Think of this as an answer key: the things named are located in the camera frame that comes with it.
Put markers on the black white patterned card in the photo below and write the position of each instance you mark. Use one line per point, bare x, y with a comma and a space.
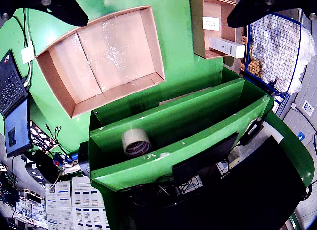
42, 137

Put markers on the white power adapter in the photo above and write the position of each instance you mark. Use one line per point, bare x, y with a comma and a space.
27, 53

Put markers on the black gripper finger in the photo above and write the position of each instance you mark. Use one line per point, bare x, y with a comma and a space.
62, 10
252, 12

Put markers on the black power adapter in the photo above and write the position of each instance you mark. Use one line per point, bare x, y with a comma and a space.
251, 131

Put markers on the gray cardboard sheet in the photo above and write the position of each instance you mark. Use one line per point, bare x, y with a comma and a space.
183, 97

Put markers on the clear packing tape roll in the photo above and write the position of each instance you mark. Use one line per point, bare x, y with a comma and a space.
136, 142

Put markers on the dark box device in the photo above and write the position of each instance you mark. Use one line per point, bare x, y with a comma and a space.
83, 158

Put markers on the blue square sign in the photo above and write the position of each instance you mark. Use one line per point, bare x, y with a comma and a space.
301, 136

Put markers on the small white product box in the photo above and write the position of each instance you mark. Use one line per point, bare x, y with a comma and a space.
211, 23

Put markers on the white notice sheet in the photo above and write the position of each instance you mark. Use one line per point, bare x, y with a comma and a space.
307, 108

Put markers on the printed paper sheet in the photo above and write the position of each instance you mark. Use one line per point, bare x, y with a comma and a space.
89, 202
59, 205

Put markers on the large shallow cardboard tray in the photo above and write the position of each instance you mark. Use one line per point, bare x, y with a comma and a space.
111, 54

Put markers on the clear plastic sheet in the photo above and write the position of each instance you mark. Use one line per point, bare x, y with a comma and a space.
305, 49

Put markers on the black flat panel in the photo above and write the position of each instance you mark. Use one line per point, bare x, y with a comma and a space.
205, 158

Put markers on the black bag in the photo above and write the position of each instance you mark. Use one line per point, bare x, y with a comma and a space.
47, 167

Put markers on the tall white product box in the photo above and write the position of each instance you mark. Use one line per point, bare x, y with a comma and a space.
226, 47

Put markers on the cardboard box with side flap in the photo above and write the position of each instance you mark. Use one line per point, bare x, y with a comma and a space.
198, 29

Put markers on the black laptop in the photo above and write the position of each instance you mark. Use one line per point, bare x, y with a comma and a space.
12, 104

